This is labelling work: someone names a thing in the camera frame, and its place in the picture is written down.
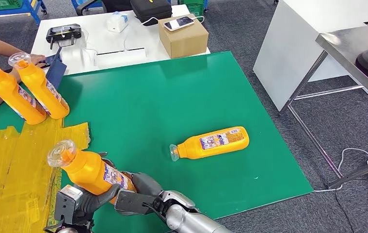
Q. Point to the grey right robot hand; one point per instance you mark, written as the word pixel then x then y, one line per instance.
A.
pixel 145 183

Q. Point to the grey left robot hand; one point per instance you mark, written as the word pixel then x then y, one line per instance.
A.
pixel 97 202

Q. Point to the person's left hand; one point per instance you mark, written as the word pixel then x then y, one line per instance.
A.
pixel 37 60

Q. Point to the dark handheld phone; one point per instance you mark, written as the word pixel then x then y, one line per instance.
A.
pixel 49 59

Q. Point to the orange detergent bottle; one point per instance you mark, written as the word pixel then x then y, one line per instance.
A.
pixel 20 103
pixel 212 143
pixel 87 170
pixel 47 96

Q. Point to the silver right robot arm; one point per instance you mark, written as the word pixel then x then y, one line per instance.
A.
pixel 187 222

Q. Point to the navy blue folded stand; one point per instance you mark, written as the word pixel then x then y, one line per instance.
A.
pixel 57 70

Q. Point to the black remote controller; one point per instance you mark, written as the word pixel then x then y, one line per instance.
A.
pixel 63 33

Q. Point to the white table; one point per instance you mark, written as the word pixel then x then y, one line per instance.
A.
pixel 105 38

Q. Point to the long white flat box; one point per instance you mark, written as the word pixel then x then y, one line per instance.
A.
pixel 119 58

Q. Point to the small white blue box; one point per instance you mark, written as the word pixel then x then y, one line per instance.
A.
pixel 117 22

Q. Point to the yellow tape patch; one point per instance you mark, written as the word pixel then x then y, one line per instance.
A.
pixel 10 180

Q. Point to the black office chair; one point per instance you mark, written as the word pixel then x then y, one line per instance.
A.
pixel 114 4

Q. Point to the black zip case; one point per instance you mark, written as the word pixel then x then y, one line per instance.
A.
pixel 151 8

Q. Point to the white smartphone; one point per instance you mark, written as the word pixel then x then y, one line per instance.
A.
pixel 178 23

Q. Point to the brown cardboard box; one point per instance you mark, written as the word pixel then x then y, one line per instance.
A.
pixel 183 41

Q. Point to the white cabinet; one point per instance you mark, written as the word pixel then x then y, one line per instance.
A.
pixel 285 49

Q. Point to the stainless steel table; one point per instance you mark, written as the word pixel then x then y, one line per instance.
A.
pixel 346 42

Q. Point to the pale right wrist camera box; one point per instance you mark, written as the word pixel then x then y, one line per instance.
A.
pixel 135 202

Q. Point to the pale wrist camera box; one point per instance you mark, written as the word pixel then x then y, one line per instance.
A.
pixel 135 202
pixel 66 205

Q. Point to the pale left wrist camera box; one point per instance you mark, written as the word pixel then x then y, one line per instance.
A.
pixel 66 205

